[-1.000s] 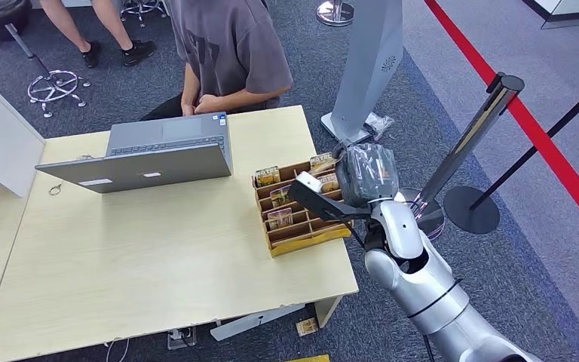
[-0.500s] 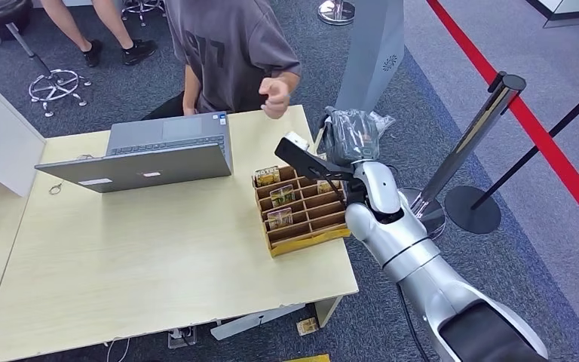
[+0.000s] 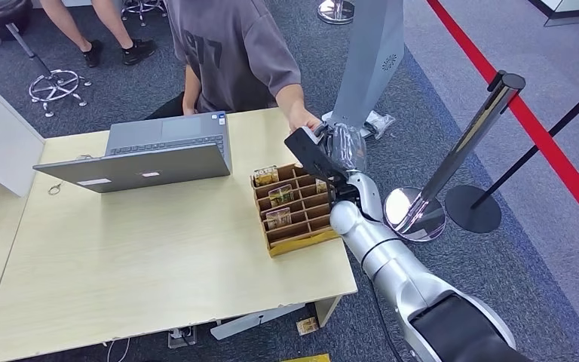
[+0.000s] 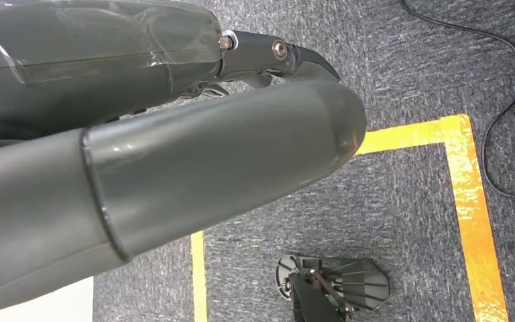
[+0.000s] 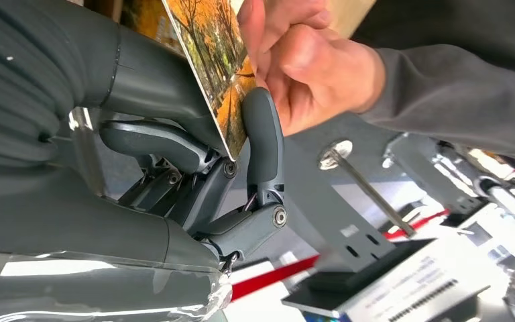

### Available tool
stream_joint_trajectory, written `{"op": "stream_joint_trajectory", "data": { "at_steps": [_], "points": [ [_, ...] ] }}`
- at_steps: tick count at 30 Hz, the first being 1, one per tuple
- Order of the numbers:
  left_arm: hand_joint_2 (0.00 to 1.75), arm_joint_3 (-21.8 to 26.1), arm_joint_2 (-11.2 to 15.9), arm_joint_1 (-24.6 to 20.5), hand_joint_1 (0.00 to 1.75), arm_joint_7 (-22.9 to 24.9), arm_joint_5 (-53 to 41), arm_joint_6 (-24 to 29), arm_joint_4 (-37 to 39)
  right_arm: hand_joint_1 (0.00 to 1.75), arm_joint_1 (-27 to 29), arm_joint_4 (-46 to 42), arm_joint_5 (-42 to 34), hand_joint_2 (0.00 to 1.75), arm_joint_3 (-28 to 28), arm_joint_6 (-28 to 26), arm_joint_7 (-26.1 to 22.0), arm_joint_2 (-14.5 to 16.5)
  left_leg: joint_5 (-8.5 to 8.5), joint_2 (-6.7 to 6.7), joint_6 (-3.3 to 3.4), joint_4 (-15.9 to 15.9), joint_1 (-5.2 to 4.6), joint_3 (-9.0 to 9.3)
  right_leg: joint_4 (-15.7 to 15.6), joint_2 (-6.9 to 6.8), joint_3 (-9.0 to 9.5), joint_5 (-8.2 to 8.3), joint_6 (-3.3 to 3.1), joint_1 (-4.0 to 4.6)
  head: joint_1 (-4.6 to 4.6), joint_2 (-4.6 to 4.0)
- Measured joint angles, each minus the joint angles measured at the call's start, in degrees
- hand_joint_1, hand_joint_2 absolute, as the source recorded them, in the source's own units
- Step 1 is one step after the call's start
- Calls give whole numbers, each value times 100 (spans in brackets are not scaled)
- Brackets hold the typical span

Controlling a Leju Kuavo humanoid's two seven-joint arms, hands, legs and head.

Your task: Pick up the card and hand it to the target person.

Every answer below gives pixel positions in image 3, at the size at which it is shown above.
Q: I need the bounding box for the red barrier belt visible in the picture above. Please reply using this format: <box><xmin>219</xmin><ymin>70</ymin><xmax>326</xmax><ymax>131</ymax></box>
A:
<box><xmin>427</xmin><ymin>0</ymin><xmax>579</xmax><ymax>231</ymax></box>

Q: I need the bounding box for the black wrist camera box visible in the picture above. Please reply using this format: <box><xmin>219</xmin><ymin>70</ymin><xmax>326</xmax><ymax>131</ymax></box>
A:
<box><xmin>284</xmin><ymin>126</ymin><xmax>345</xmax><ymax>183</ymax></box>

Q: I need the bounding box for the wooden grid card holder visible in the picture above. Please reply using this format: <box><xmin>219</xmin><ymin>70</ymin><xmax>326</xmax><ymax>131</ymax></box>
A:
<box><xmin>249</xmin><ymin>162</ymin><xmax>342</xmax><ymax>258</ymax></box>

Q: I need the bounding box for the white panel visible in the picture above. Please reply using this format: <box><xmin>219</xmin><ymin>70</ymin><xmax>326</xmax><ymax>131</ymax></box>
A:
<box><xmin>209</xmin><ymin>302</ymin><xmax>306</xmax><ymax>342</ymax></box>

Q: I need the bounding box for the power strip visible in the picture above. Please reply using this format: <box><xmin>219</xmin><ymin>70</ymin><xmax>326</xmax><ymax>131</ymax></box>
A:
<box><xmin>167</xmin><ymin>325</ymin><xmax>198</xmax><ymax>350</ymax></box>

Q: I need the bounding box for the yellow flat object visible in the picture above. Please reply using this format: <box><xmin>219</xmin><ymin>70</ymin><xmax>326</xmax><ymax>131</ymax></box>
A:
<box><xmin>279</xmin><ymin>353</ymin><xmax>332</xmax><ymax>362</ymax></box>

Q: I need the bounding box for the white cable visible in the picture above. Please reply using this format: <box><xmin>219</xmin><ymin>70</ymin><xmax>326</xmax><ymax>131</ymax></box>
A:
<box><xmin>106</xmin><ymin>339</ymin><xmax>130</xmax><ymax>362</ymax></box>

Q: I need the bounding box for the white kiosk stand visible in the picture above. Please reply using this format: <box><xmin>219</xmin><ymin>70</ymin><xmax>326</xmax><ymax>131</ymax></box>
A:
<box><xmin>321</xmin><ymin>0</ymin><xmax>406</xmax><ymax>140</ymax></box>

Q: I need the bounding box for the grey laptop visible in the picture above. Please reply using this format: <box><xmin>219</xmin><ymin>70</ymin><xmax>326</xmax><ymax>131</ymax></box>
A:
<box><xmin>33</xmin><ymin>110</ymin><xmax>234</xmax><ymax>195</ymax></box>

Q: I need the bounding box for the chrome stanchion post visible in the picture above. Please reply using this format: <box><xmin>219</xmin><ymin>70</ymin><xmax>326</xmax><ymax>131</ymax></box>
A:
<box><xmin>383</xmin><ymin>69</ymin><xmax>527</xmax><ymax>244</ymax></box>
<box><xmin>317</xmin><ymin>0</ymin><xmax>356</xmax><ymax>26</ymax></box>

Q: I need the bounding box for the black stanchion post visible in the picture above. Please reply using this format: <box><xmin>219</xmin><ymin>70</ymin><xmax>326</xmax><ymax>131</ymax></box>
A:
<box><xmin>444</xmin><ymin>75</ymin><xmax>579</xmax><ymax>235</ymax></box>

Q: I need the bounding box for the person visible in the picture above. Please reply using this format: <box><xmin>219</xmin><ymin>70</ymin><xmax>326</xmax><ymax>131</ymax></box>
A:
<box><xmin>39</xmin><ymin>0</ymin><xmax>158</xmax><ymax>69</ymax></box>
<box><xmin>144</xmin><ymin>0</ymin><xmax>323</xmax><ymax>133</ymax></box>

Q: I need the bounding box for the white box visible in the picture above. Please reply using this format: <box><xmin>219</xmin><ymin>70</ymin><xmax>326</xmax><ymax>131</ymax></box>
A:
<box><xmin>0</xmin><ymin>71</ymin><xmax>46</xmax><ymax>198</ymax></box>

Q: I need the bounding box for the wooden desk leg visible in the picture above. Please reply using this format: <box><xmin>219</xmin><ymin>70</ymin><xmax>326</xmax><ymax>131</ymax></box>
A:
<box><xmin>314</xmin><ymin>296</ymin><xmax>343</xmax><ymax>329</ymax></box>

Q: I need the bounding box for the person's left hand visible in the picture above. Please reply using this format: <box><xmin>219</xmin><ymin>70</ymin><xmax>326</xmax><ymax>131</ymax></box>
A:
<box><xmin>288</xmin><ymin>106</ymin><xmax>323</xmax><ymax>133</ymax></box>

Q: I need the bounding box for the white display stand black base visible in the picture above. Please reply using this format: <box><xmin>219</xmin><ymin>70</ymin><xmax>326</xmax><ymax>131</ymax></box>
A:
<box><xmin>528</xmin><ymin>0</ymin><xmax>579</xmax><ymax>27</ymax></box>

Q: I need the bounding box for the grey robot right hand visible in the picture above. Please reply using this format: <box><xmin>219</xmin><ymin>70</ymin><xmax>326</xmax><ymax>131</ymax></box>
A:
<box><xmin>314</xmin><ymin>121</ymin><xmax>369</xmax><ymax>176</ymax></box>

